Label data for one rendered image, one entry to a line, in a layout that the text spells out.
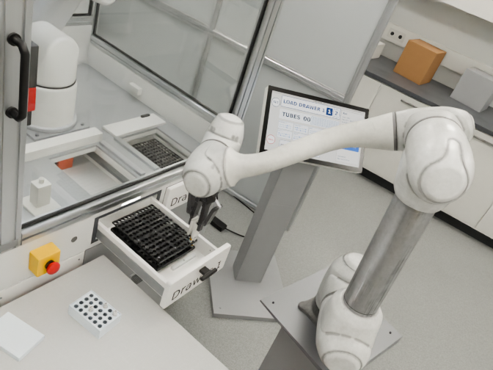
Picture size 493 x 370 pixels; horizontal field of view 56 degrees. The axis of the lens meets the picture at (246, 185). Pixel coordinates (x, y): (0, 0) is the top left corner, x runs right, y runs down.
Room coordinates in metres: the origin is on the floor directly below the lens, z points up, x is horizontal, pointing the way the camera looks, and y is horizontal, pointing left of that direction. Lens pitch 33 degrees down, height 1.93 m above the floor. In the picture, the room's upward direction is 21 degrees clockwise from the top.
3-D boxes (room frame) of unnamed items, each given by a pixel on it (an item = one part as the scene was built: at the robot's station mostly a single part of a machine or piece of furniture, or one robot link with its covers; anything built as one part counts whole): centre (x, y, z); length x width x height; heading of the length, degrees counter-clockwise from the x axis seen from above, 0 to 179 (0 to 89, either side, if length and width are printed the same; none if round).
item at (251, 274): (2.00, -0.20, 0.51); 0.50 x 0.45 x 1.02; 20
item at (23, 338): (0.72, 0.44, 0.77); 0.13 x 0.09 x 0.02; 77
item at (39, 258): (0.90, 0.46, 0.88); 0.07 x 0.05 x 0.07; 154
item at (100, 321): (0.87, 0.28, 0.78); 0.12 x 0.08 x 0.04; 70
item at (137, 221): (1.16, 0.23, 0.87); 0.22 x 0.18 x 0.06; 64
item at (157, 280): (1.16, 0.23, 0.86); 0.40 x 0.26 x 0.06; 64
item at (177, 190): (1.49, 0.20, 0.87); 0.29 x 0.02 x 0.11; 154
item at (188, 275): (1.07, 0.05, 0.87); 0.29 x 0.02 x 0.11; 154
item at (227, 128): (1.15, 0.11, 1.30); 0.13 x 0.11 x 0.16; 178
